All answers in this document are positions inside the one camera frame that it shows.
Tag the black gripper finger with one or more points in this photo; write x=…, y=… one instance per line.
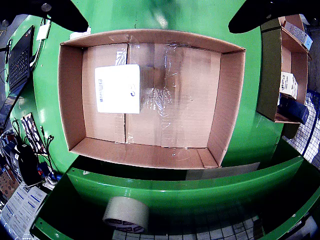
x=50, y=10
x=275, y=10

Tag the tall white carton box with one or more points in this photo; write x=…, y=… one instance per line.
x=117, y=87

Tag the large open cardboard box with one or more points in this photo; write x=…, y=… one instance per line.
x=175, y=112

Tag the white power adapter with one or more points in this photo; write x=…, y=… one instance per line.
x=43, y=31

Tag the black laptop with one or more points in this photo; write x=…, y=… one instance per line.
x=20, y=62

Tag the black white patterned strip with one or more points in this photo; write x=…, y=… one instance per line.
x=32, y=132

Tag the black rounded pouch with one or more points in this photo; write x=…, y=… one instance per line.
x=28, y=165

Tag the brown printed carton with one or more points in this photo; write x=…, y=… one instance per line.
x=7, y=185

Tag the white printed paper sheets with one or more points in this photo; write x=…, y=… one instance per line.
x=22, y=207

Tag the beige tape roll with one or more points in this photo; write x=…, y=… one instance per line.
x=127, y=211

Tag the green metal machine frame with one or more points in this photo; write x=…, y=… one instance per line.
x=175, y=192

